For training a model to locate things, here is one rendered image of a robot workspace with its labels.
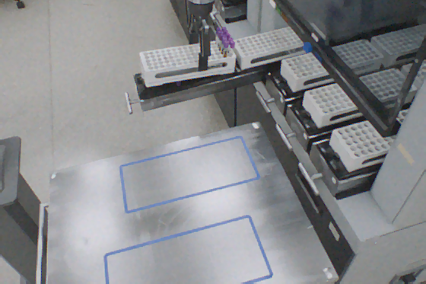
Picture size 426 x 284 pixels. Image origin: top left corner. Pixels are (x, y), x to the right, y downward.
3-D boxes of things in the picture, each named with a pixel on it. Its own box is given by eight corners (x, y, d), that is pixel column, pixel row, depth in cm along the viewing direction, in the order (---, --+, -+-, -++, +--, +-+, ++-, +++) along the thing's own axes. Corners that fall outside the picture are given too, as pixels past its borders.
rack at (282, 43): (309, 35, 138) (312, 20, 134) (323, 52, 131) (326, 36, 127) (231, 55, 134) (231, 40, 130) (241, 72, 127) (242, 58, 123)
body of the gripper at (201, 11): (184, -8, 111) (183, 19, 118) (192, 6, 105) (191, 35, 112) (208, -12, 113) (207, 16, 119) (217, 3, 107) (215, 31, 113)
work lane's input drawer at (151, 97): (313, 45, 145) (316, 25, 138) (332, 68, 135) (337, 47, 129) (124, 92, 135) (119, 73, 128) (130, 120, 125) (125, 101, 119)
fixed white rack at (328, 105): (389, 82, 119) (395, 67, 114) (411, 104, 112) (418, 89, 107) (300, 106, 115) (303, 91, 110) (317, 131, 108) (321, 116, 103)
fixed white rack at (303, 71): (360, 53, 129) (365, 38, 125) (379, 71, 122) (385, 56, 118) (278, 74, 125) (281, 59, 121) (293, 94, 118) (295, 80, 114)
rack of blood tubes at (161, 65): (224, 54, 133) (226, 39, 129) (234, 71, 126) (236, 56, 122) (140, 67, 126) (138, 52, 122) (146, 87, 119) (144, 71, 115)
